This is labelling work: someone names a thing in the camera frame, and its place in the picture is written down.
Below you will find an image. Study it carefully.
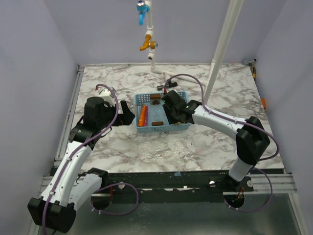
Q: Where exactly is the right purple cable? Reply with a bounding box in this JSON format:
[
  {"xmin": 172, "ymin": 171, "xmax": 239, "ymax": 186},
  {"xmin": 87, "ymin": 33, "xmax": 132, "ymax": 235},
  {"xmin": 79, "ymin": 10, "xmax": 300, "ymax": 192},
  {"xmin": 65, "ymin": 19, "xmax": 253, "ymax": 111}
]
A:
[{"xmin": 163, "ymin": 73, "xmax": 281, "ymax": 212}]

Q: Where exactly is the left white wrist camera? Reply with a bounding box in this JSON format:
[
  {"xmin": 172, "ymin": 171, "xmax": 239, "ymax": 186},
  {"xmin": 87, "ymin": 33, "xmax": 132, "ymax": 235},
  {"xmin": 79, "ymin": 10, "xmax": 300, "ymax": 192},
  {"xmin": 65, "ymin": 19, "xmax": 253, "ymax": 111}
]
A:
[{"xmin": 97, "ymin": 87, "xmax": 116, "ymax": 106}]

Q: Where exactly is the white horizontal pipe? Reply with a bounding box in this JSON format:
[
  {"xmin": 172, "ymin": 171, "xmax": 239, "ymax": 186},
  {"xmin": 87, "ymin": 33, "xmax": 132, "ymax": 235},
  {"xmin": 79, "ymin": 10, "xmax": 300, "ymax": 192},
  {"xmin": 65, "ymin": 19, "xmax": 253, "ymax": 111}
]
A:
[{"xmin": 151, "ymin": 68, "xmax": 197, "ymax": 83}]

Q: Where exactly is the white vertical pipe with fittings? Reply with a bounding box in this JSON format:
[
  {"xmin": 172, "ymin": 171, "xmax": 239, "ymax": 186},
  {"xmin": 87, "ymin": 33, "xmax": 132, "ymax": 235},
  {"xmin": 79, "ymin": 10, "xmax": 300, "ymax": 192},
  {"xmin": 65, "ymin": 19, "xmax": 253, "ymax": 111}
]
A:
[{"xmin": 145, "ymin": 0, "xmax": 156, "ymax": 72}]

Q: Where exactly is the blue tap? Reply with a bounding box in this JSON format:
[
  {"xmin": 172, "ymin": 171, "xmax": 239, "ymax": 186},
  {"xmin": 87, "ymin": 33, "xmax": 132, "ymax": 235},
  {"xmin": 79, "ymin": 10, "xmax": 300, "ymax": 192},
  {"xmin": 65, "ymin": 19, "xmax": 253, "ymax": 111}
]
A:
[{"xmin": 136, "ymin": 0, "xmax": 150, "ymax": 25}]

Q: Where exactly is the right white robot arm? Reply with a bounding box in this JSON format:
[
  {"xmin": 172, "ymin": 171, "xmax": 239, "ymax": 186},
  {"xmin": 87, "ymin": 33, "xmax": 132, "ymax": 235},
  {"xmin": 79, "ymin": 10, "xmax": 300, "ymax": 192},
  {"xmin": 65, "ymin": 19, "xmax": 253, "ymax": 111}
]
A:
[{"xmin": 161, "ymin": 91, "xmax": 270, "ymax": 192}]

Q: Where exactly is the purple cable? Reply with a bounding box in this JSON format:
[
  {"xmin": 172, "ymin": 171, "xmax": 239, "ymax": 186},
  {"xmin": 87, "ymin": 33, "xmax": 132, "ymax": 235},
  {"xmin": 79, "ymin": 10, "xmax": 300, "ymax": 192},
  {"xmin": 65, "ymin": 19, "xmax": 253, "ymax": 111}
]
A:
[
  {"xmin": 41, "ymin": 84, "xmax": 139, "ymax": 235},
  {"xmin": 163, "ymin": 73, "xmax": 281, "ymax": 212}
]

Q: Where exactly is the orange clip on wall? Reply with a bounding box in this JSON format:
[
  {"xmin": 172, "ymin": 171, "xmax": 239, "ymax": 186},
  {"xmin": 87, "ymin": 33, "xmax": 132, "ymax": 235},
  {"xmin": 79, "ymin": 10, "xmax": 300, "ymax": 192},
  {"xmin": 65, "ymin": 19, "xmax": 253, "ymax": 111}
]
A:
[{"xmin": 261, "ymin": 98, "xmax": 266, "ymax": 109}]

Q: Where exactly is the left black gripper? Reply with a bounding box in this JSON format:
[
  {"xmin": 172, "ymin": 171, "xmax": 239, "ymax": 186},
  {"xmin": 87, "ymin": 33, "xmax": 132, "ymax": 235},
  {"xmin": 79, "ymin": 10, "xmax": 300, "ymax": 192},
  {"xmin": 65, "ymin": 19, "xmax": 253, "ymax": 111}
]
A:
[{"xmin": 98, "ymin": 101, "xmax": 135, "ymax": 130}]

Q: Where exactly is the orange brass tap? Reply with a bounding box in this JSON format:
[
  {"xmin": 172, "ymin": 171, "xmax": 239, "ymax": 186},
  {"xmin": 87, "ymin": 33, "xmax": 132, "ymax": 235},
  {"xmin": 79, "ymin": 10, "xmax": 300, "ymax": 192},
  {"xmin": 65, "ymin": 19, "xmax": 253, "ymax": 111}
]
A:
[{"xmin": 139, "ymin": 34, "xmax": 158, "ymax": 51}]

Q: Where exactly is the yellow tool in corner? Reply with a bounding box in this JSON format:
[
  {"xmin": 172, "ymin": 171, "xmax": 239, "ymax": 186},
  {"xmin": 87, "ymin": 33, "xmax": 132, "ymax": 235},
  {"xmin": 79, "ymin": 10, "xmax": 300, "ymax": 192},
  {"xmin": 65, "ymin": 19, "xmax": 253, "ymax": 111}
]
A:
[{"xmin": 245, "ymin": 58, "xmax": 257, "ymax": 80}]

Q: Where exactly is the white diagonal pole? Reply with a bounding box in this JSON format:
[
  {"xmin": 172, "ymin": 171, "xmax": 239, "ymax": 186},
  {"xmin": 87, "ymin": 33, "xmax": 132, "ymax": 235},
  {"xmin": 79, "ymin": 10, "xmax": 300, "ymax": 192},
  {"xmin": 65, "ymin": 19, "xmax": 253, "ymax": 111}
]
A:
[{"xmin": 203, "ymin": 0, "xmax": 244, "ymax": 104}]

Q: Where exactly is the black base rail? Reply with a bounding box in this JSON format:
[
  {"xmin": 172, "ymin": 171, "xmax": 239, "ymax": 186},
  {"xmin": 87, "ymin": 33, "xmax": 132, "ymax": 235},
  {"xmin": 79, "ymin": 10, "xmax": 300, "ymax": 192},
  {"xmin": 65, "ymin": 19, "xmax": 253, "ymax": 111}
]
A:
[{"xmin": 50, "ymin": 168, "xmax": 255, "ymax": 204}]

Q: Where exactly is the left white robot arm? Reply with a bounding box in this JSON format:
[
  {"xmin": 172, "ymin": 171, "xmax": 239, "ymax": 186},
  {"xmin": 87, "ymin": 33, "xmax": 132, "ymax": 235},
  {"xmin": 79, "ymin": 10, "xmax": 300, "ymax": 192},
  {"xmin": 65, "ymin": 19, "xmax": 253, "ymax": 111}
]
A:
[{"xmin": 27, "ymin": 96, "xmax": 135, "ymax": 233}]

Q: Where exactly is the orange toothpaste tube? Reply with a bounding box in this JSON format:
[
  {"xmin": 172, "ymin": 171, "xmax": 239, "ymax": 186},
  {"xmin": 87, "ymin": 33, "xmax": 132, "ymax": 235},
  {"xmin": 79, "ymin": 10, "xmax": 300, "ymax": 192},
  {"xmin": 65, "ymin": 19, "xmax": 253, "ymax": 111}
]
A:
[{"xmin": 137, "ymin": 104, "xmax": 146, "ymax": 127}]

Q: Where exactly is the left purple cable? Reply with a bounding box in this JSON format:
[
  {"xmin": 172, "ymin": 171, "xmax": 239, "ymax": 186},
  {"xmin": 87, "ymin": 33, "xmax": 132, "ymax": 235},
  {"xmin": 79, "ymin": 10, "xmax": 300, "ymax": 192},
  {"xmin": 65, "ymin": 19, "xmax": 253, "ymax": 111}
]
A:
[{"xmin": 41, "ymin": 84, "xmax": 139, "ymax": 235}]

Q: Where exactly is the light blue plastic basket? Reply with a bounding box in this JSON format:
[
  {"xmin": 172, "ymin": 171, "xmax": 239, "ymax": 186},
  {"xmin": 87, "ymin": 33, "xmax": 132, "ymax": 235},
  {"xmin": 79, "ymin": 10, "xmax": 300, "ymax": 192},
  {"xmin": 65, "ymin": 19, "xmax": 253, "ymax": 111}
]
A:
[{"xmin": 134, "ymin": 93, "xmax": 191, "ymax": 133}]

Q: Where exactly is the black tee valve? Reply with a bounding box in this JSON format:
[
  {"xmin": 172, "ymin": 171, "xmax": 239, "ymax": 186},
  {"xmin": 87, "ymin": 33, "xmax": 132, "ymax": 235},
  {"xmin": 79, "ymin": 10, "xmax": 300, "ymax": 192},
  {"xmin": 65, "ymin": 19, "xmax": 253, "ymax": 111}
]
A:
[{"xmin": 156, "ymin": 82, "xmax": 178, "ymax": 91}]

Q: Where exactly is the clear tray with brown ends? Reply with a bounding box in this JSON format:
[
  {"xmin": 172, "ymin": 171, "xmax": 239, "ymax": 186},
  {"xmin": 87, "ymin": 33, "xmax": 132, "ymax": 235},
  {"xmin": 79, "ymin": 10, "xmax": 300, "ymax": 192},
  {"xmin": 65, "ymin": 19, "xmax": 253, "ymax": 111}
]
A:
[{"xmin": 148, "ymin": 94, "xmax": 165, "ymax": 127}]

